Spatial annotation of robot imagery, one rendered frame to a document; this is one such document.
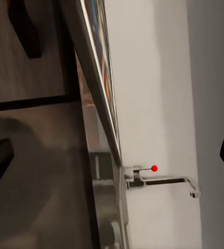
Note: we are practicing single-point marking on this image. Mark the dishwasher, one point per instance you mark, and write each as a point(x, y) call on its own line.
point(37, 60)

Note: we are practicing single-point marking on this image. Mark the poster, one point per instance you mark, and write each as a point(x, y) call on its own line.
point(87, 28)

